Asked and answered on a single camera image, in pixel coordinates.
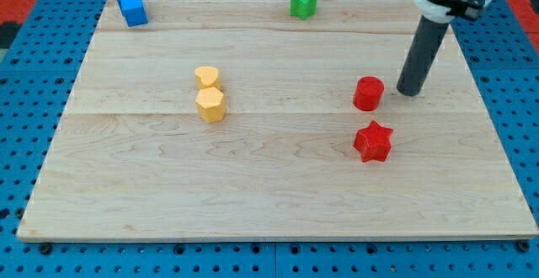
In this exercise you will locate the green star block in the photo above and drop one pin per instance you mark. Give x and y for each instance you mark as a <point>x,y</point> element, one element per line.
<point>303,9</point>

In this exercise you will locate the blue house-shaped block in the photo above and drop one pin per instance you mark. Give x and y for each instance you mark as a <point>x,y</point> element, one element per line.
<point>133,11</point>

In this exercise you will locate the yellow hexagon block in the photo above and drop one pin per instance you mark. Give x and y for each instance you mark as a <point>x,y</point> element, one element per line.
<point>211,104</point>

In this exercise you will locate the yellow heart block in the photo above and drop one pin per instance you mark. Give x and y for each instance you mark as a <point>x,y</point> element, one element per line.
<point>208,77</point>

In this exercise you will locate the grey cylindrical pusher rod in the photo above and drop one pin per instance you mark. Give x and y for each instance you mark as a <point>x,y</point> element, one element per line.
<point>421,55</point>

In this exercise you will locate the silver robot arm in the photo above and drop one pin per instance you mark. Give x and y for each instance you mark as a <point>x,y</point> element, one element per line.
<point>436,16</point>

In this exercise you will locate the light wooden board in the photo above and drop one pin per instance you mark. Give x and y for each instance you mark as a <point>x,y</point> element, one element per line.
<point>132,161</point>

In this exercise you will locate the red star block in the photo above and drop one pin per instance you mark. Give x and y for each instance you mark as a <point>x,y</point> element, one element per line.
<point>373,142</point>

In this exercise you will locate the red cylinder block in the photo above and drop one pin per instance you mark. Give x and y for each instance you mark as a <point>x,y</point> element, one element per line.
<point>368,93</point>

